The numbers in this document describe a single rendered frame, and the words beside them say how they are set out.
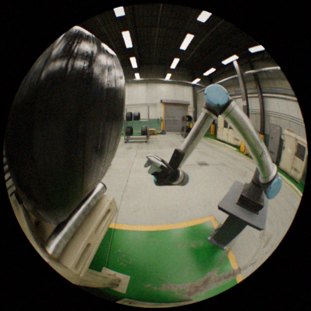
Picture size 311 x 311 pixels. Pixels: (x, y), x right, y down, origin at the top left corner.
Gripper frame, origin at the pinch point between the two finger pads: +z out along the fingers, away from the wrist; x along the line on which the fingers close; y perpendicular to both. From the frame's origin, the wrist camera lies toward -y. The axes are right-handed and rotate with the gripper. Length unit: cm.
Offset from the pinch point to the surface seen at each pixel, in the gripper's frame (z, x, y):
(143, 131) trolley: -275, 412, 22
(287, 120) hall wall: -418, -214, -655
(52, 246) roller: 28.7, -22.3, 22.5
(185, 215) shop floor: -109, -13, 42
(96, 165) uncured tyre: 19.4, -10.1, 3.3
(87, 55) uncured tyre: 31.1, -9.9, -9.5
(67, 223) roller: 22.5, -14.9, 20.8
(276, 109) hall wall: -442, -111, -700
